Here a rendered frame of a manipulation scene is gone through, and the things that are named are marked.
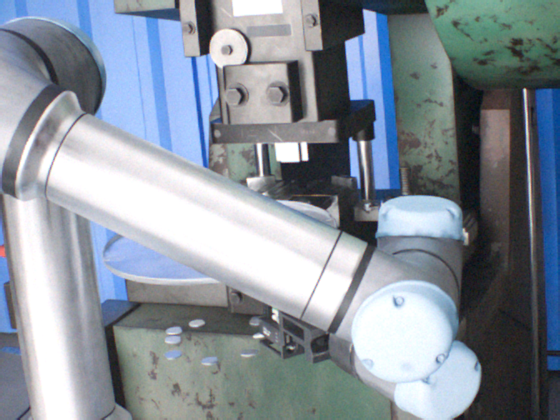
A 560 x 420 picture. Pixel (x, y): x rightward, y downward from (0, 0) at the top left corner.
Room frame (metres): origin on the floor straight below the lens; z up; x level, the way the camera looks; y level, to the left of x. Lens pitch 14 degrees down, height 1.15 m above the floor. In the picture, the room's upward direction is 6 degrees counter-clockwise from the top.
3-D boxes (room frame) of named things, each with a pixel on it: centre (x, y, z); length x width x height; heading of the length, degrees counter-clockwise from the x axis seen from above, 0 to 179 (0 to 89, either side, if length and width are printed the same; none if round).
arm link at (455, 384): (0.91, -0.11, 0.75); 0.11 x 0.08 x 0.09; 28
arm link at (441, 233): (0.89, -0.12, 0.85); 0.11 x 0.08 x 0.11; 168
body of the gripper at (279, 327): (1.04, -0.03, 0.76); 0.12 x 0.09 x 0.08; 28
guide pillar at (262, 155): (1.63, 0.01, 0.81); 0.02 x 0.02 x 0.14; 66
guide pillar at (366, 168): (1.56, -0.14, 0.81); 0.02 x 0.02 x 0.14; 66
